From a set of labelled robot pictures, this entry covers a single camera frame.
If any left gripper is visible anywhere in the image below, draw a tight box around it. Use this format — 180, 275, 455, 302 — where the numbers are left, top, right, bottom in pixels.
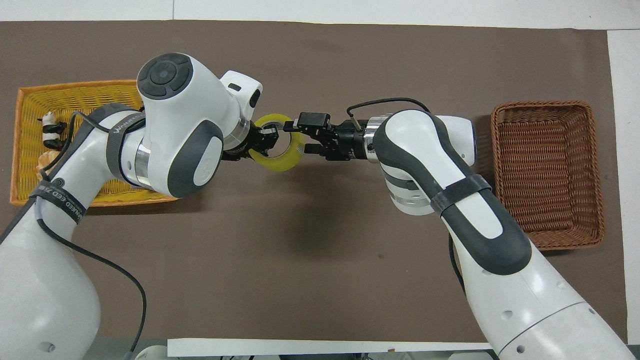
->
222, 123, 280, 162

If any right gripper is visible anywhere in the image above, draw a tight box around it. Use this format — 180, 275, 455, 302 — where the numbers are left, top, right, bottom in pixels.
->
284, 112, 370, 162

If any yellow tape roll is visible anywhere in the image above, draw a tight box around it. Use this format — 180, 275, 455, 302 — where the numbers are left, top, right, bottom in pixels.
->
248, 113, 305, 173

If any brown woven basket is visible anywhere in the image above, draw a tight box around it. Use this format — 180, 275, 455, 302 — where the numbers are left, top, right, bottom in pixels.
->
490, 100, 605, 251

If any orange woven basket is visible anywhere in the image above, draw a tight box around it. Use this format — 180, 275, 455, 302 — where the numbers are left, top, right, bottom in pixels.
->
9, 79, 179, 207

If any black and white toy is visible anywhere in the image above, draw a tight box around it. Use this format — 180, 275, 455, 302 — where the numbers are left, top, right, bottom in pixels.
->
39, 111, 69, 150

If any beige bread toy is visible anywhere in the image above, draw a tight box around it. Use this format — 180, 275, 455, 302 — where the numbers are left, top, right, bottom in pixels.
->
36, 150, 64, 182

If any black cable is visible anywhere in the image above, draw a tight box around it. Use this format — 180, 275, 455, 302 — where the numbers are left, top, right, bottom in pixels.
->
346, 97, 467, 296
36, 111, 148, 357

